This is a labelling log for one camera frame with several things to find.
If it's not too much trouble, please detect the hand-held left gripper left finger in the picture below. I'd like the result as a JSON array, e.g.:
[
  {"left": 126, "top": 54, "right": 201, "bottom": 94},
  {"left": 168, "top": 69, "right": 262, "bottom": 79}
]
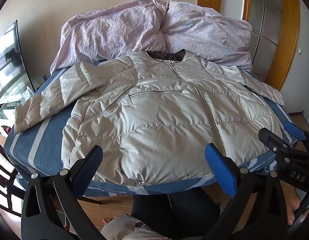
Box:
[{"left": 21, "top": 145, "right": 104, "bottom": 240}]

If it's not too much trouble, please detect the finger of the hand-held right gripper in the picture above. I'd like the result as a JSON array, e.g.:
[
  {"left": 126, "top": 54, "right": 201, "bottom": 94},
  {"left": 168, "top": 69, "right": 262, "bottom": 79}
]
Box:
[
  {"left": 259, "top": 127, "right": 292, "bottom": 155},
  {"left": 284, "top": 121, "right": 309, "bottom": 153}
]

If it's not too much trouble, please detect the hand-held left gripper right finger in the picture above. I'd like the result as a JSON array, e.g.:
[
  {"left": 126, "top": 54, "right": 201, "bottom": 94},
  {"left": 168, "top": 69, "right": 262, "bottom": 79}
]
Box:
[{"left": 204, "top": 143, "right": 288, "bottom": 240}]

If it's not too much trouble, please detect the beige puffer jacket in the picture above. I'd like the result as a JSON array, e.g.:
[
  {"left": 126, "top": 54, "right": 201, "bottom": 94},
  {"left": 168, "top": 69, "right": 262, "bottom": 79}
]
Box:
[{"left": 14, "top": 50, "right": 285, "bottom": 187}]

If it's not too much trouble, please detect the person's left forearm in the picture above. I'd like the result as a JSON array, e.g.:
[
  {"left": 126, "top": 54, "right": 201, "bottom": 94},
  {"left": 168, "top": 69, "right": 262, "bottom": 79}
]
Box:
[{"left": 105, "top": 214, "right": 165, "bottom": 240}]

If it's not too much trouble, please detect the person's right hand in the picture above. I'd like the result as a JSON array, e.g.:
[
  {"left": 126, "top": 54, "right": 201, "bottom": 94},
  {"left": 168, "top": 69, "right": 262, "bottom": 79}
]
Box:
[{"left": 286, "top": 187, "right": 301, "bottom": 225}]

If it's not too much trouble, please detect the dark wooden chair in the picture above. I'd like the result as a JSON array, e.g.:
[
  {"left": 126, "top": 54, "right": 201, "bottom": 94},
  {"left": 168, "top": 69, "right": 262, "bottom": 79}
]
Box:
[{"left": 0, "top": 135, "right": 27, "bottom": 218}]

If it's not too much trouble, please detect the glass television stand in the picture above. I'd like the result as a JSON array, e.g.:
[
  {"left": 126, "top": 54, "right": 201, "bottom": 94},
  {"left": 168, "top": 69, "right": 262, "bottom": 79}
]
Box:
[{"left": 0, "top": 90, "right": 35, "bottom": 130}]

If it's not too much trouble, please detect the frosted glass panel door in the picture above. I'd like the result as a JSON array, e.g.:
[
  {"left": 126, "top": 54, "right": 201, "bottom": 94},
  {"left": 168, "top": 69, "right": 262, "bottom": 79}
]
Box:
[{"left": 249, "top": 0, "right": 285, "bottom": 68}]

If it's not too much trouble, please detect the flat screen television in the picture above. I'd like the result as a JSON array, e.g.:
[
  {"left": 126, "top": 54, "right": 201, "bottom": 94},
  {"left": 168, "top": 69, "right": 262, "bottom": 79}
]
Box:
[{"left": 0, "top": 20, "right": 36, "bottom": 104}]

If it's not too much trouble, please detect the pink floral duvet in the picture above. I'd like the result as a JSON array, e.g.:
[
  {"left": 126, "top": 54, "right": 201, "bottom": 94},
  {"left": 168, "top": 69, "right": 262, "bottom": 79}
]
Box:
[{"left": 50, "top": 0, "right": 253, "bottom": 73}]

